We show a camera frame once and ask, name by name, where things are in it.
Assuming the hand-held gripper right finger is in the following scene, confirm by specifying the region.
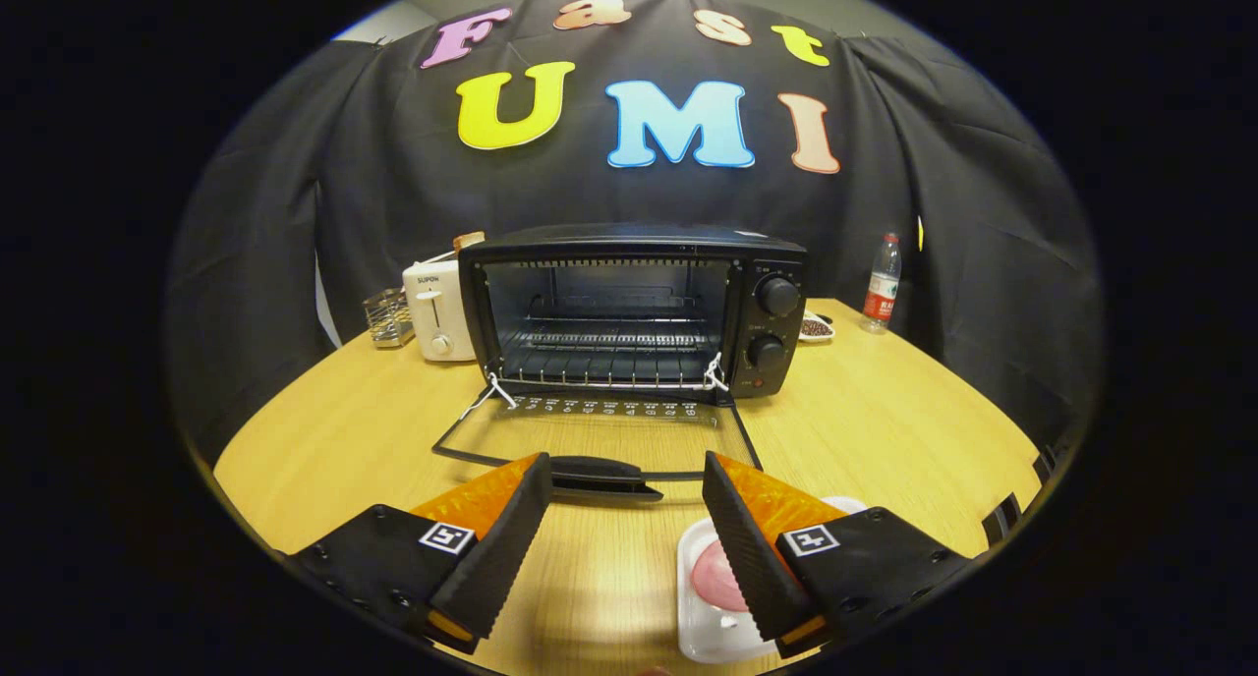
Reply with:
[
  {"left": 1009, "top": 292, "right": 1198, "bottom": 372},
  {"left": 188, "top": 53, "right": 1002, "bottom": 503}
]
[{"left": 702, "top": 451, "right": 974, "bottom": 659}]

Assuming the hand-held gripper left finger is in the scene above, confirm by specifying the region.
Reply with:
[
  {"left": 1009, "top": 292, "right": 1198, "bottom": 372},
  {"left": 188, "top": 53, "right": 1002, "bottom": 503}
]
[{"left": 287, "top": 452, "right": 554, "bottom": 655}]

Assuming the pink round ham slice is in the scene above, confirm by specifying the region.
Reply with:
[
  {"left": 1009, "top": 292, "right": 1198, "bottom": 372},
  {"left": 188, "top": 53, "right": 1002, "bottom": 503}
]
[{"left": 690, "top": 540, "right": 750, "bottom": 613}]

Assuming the white rectangular food tray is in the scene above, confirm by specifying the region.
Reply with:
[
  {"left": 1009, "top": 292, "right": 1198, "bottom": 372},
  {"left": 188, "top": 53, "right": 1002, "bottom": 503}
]
[{"left": 676, "top": 496, "right": 868, "bottom": 665}]

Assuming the black toaster oven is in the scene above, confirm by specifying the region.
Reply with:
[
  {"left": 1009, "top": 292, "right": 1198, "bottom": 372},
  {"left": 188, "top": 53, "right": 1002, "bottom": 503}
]
[{"left": 432, "top": 224, "right": 809, "bottom": 503}]

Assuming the white bread toaster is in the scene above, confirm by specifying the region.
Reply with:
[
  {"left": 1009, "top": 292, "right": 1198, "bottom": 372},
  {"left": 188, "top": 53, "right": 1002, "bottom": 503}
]
[{"left": 402, "top": 253, "right": 477, "bottom": 364}]

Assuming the clear plastic water bottle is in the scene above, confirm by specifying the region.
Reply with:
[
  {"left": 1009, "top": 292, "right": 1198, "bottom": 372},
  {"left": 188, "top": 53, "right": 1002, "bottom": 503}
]
[{"left": 861, "top": 232, "right": 902, "bottom": 335}]

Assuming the metal oven wire rack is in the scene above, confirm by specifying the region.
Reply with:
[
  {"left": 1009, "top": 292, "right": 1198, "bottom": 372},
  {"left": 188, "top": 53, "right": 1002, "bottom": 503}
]
[{"left": 491, "top": 303, "right": 728, "bottom": 392}]

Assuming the wire mesh basket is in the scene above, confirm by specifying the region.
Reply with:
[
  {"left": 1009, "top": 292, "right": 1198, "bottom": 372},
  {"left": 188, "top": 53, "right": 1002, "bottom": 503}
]
[{"left": 362, "top": 288, "right": 416, "bottom": 349}]

